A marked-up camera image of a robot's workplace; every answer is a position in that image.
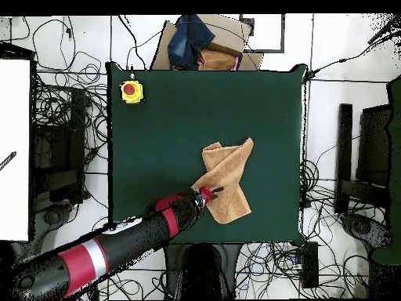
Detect black equipment rack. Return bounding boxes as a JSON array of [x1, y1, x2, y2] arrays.
[[356, 104, 392, 189], [31, 87, 87, 211]]

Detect tan terry towel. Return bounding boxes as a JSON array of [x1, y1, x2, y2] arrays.
[[191, 136, 255, 226]]

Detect yellow emergency stop button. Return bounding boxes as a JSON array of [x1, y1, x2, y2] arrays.
[[119, 72, 145, 105]]

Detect black tripod rod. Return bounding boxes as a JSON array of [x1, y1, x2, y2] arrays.
[[367, 13, 401, 45]]

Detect brown cardboard box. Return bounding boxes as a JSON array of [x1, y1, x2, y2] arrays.
[[150, 13, 264, 71]]

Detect floor cable tangle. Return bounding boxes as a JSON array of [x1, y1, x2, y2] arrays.
[[234, 159, 386, 299], [31, 18, 109, 176]]

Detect black flat bar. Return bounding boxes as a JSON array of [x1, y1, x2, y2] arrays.
[[334, 103, 354, 216]]

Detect black rectangular frame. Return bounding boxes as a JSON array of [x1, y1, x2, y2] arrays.
[[239, 13, 286, 53]]

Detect black stand base foot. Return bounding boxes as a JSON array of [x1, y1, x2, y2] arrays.
[[34, 203, 76, 233], [340, 212, 393, 252]]

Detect black power box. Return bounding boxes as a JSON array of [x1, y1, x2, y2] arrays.
[[301, 241, 320, 288]]

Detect dark green table cloth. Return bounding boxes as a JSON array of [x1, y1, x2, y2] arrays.
[[105, 61, 309, 246]]

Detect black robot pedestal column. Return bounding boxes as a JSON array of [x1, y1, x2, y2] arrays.
[[164, 242, 242, 301]]

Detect white flat panel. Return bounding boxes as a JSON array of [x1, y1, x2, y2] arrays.
[[0, 59, 31, 241]]

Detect striped black rod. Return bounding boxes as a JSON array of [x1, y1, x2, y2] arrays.
[[0, 150, 17, 172]]

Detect orange folded cloth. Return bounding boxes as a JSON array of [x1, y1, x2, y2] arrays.
[[197, 49, 239, 71]]

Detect blue denim jeans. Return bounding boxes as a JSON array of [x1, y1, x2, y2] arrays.
[[167, 14, 216, 70]]

